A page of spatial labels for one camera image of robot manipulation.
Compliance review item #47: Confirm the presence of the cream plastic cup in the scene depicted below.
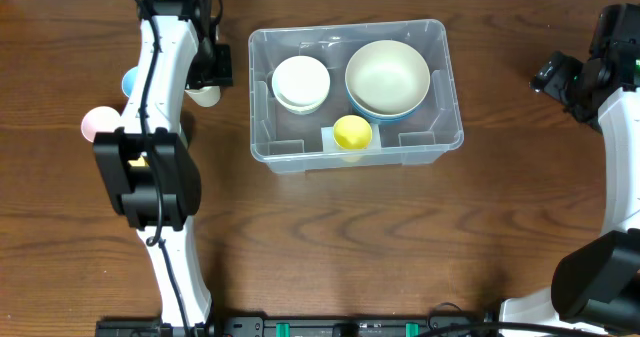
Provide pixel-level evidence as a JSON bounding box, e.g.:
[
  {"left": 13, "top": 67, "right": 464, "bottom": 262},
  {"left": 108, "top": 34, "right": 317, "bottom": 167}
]
[{"left": 185, "top": 86, "right": 221, "bottom": 108}]

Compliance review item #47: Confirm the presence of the blue plastic cup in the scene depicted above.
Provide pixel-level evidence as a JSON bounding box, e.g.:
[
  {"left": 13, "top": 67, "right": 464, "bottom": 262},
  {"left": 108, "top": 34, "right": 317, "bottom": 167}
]
[{"left": 121, "top": 67, "right": 138, "bottom": 98}]

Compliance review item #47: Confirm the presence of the grey small bowl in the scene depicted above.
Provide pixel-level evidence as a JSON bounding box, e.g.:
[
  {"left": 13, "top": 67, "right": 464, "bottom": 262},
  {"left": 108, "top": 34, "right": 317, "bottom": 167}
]
[{"left": 281, "top": 104, "right": 320, "bottom": 115}]

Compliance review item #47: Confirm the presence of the white small bowl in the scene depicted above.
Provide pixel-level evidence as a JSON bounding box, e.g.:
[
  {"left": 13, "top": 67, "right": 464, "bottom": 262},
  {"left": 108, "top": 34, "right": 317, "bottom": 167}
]
[{"left": 271, "top": 56, "right": 331, "bottom": 107}]

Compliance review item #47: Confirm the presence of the pink plastic cup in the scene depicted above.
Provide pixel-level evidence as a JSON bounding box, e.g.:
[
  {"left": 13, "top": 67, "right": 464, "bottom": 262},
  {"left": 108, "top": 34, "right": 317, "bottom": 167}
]
[{"left": 81, "top": 106, "right": 120, "bottom": 142}]

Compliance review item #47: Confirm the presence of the clear plastic storage bin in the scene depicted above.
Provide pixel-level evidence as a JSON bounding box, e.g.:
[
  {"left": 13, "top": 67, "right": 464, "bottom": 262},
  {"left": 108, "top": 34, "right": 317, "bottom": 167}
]
[{"left": 247, "top": 18, "right": 465, "bottom": 174}]

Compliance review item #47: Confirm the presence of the dark blue bowl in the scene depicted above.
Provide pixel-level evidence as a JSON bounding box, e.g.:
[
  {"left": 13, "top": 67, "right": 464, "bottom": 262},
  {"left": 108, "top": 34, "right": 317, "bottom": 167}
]
[{"left": 348, "top": 95, "right": 420, "bottom": 124}]

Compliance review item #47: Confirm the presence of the yellow plastic cup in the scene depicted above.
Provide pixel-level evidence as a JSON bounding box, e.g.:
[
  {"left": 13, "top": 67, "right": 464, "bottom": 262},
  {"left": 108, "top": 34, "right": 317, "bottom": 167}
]
[
  {"left": 128, "top": 156, "right": 149, "bottom": 167},
  {"left": 333, "top": 115, "right": 373, "bottom": 151}
]

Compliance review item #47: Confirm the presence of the beige bowl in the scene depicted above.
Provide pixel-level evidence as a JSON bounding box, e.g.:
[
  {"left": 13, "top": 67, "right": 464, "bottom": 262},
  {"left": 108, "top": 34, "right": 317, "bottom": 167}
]
[{"left": 344, "top": 40, "right": 431, "bottom": 115}]

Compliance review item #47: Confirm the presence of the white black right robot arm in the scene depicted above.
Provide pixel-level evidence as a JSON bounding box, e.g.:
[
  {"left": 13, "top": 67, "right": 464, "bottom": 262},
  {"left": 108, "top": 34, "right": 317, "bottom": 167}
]
[{"left": 495, "top": 3, "right": 639, "bottom": 336}]

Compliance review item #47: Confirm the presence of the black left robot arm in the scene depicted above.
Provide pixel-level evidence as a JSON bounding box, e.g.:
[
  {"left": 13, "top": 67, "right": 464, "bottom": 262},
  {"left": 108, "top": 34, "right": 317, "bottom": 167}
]
[{"left": 93, "top": 0, "right": 233, "bottom": 336}]

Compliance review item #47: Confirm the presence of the yellow plastic cup front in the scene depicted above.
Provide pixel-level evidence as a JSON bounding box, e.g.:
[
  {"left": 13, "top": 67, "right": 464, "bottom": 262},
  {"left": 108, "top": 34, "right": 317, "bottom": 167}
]
[{"left": 128, "top": 156, "right": 149, "bottom": 167}]

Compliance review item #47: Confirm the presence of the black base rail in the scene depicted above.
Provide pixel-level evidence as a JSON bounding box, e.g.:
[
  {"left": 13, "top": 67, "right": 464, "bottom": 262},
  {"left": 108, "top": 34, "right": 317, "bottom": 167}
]
[{"left": 95, "top": 312, "right": 478, "bottom": 337}]

